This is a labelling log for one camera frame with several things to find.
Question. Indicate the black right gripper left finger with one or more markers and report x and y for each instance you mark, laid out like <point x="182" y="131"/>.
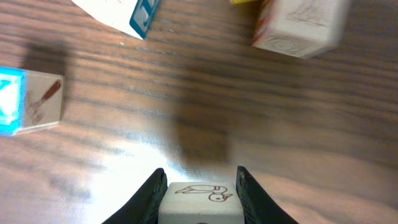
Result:
<point x="143" y="206"/>

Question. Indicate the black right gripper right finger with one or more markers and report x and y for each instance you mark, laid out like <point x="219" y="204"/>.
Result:
<point x="258" y="206"/>

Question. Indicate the wooden block green L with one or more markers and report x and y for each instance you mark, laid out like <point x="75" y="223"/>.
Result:
<point x="201" y="202"/>

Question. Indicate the wooden block blue X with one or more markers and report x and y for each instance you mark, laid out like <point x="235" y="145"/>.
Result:
<point x="30" y="100"/>

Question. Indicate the wooden block red side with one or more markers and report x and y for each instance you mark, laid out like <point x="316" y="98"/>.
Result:
<point x="300" y="28"/>

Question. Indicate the wooden block umbrella drawing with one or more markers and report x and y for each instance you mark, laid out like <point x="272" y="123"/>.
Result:
<point x="132" y="17"/>

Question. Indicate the wooden block yellow side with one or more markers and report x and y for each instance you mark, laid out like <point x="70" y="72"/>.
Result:
<point x="240" y="1"/>

